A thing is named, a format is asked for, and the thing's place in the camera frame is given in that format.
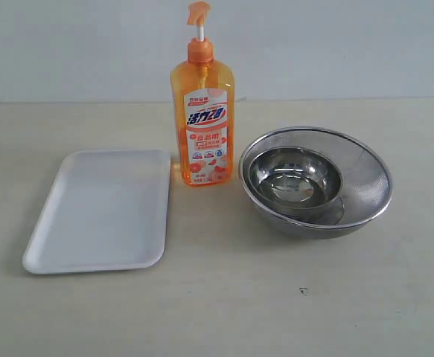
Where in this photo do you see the orange dish soap pump bottle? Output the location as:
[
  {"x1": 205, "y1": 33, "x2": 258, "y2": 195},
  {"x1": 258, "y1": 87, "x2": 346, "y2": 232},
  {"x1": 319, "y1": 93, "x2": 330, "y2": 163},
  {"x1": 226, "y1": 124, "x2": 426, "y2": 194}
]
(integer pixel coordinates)
[{"x1": 170, "y1": 1, "x2": 235, "y2": 187}]

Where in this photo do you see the small stainless steel bowl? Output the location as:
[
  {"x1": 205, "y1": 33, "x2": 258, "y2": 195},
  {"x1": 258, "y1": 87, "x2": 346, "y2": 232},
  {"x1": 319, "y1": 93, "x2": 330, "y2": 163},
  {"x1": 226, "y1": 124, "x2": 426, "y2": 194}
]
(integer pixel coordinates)
[{"x1": 247, "y1": 147, "x2": 343, "y2": 221}]

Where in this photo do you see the steel mesh colander basket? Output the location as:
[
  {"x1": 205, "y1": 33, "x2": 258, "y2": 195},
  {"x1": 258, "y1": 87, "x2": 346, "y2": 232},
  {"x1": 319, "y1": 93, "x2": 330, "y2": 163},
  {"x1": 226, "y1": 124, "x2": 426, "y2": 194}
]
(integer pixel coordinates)
[{"x1": 238, "y1": 126, "x2": 393, "y2": 239}]

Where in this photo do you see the white rectangular plastic tray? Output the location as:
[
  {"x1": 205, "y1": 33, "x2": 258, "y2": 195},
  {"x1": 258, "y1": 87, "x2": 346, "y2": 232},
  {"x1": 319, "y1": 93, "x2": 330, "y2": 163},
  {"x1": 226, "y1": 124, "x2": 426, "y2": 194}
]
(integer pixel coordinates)
[{"x1": 22, "y1": 149, "x2": 171, "y2": 274}]

